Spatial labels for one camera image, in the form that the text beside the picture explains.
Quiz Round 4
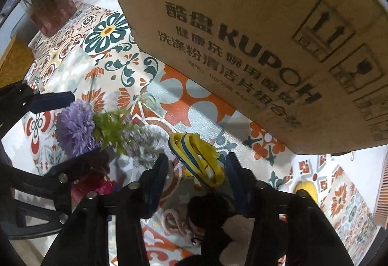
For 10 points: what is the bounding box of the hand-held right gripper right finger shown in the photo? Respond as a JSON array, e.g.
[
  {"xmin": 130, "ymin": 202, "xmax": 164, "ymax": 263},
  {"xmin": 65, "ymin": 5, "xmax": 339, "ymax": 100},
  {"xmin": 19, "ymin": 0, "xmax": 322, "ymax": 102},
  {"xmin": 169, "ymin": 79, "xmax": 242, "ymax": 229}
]
[{"xmin": 225, "ymin": 152, "xmax": 355, "ymax": 266}]

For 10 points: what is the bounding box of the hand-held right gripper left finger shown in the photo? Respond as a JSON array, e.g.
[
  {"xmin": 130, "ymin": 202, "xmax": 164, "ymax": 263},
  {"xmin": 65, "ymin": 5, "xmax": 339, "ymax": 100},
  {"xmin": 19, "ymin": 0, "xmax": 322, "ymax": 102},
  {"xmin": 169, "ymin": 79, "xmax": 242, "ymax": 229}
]
[{"xmin": 41, "ymin": 153, "xmax": 170, "ymax": 266}]

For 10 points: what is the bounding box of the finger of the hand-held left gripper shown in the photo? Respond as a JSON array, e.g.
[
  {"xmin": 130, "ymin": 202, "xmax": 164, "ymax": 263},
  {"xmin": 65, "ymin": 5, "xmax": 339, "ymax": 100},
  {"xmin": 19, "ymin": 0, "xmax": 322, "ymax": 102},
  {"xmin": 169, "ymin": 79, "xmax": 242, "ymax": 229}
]
[
  {"xmin": 6, "ymin": 154, "xmax": 104, "ymax": 239},
  {"xmin": 0, "ymin": 80, "xmax": 75, "ymax": 139}
]

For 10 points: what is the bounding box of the purple artificial flower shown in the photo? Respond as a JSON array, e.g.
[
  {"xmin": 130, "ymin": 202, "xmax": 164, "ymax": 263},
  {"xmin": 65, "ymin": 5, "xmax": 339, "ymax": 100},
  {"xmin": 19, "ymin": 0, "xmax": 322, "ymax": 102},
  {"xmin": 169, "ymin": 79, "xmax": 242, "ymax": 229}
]
[{"xmin": 55, "ymin": 99, "xmax": 164, "ymax": 160}]

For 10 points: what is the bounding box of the yellow and blue hair band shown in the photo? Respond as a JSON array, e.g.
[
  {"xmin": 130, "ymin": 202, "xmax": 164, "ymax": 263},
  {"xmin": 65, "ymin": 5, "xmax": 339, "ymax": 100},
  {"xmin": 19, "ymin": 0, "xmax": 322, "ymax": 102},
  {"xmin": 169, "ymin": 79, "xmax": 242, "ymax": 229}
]
[{"xmin": 168, "ymin": 132, "xmax": 225, "ymax": 188}]

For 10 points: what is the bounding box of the brown cardboard box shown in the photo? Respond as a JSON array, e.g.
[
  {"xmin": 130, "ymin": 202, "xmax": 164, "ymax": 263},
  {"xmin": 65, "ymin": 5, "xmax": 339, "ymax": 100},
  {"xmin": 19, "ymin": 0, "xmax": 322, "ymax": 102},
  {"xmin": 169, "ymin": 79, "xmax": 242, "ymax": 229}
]
[{"xmin": 99, "ymin": 0, "xmax": 388, "ymax": 155}]

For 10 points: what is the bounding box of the pink shiny hair accessory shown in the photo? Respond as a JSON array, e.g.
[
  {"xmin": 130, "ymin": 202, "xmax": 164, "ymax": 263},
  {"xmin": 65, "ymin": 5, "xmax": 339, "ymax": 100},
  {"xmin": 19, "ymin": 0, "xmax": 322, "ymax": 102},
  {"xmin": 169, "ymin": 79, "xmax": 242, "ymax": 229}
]
[{"xmin": 71, "ymin": 175, "xmax": 117, "ymax": 203}]

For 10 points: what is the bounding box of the yellow fluffy pompom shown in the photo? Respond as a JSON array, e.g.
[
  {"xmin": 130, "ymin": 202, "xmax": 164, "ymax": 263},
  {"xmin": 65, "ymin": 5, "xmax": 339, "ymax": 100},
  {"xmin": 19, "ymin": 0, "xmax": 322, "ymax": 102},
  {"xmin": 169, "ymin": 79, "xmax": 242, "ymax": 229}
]
[{"xmin": 295, "ymin": 180, "xmax": 318, "ymax": 203}]

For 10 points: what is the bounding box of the patterned tile-print table runner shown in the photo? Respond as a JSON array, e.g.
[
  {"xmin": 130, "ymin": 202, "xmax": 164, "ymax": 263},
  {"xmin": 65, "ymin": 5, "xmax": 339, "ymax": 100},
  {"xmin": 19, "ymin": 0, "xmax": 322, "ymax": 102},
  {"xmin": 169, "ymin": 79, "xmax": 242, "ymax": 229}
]
[{"xmin": 23, "ymin": 2, "xmax": 379, "ymax": 266}]

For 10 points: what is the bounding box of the white plastic fruit basket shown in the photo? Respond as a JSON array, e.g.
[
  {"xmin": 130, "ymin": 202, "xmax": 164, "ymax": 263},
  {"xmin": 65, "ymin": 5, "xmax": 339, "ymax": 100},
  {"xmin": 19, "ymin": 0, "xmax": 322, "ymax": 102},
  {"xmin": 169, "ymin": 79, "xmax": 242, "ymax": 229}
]
[{"xmin": 374, "ymin": 151, "xmax": 388, "ymax": 230}]

